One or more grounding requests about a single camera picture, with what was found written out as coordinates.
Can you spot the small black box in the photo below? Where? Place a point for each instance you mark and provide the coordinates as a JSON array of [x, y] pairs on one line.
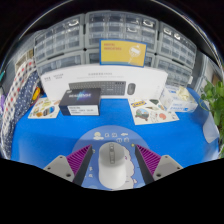
[[80, 98]]

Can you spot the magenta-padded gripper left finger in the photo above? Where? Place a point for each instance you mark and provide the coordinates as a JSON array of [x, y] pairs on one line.
[[63, 166]]

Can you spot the white keyboard packaging box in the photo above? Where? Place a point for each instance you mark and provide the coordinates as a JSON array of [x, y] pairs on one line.
[[100, 75]]

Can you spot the green plant in white pot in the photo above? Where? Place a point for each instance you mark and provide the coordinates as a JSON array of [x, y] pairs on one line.
[[216, 100]]

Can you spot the grey computer mouse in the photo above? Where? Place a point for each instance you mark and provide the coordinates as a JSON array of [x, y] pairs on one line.
[[111, 166]]

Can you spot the yellow and blue box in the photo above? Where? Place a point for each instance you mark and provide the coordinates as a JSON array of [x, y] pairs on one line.
[[123, 53]]

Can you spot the round blue bunny mouse pad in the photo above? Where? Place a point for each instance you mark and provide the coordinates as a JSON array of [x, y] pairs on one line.
[[100, 135]]

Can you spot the navy dotted cloth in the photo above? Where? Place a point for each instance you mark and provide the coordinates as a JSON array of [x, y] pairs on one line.
[[26, 100]]

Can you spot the white dotted cloth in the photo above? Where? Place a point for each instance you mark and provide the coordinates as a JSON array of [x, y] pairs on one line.
[[16, 90]]

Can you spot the white and blue glove box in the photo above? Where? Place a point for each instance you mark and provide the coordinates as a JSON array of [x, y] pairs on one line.
[[180, 105]]

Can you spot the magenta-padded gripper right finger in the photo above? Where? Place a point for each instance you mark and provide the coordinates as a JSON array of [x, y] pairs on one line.
[[163, 165]]

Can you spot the small cartoon sticker sheet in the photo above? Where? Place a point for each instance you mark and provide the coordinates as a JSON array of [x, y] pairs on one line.
[[43, 108]]

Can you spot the large cartoon sticker sheet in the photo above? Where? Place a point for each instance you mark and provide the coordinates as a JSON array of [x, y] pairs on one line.
[[153, 111]]

